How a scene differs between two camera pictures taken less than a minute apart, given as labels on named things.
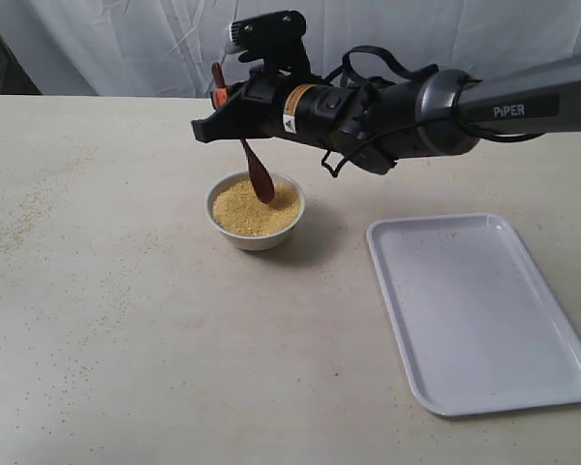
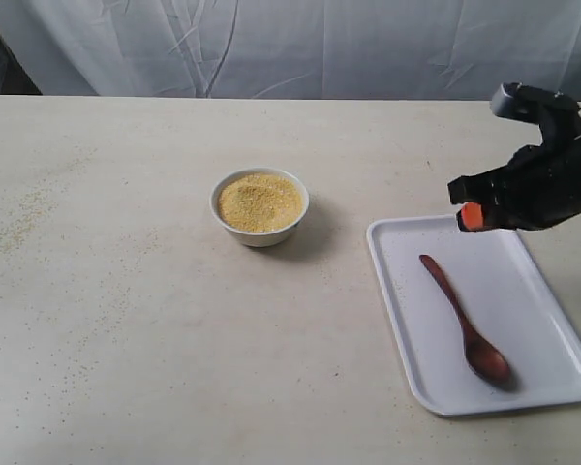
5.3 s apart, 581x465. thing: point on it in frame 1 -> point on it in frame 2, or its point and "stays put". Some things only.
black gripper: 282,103 -> 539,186
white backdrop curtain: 168,47 stays put
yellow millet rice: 238,208 stays put
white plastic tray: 475,325 stays put
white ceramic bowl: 235,208 stays put
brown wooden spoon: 260,176 -> 484,359
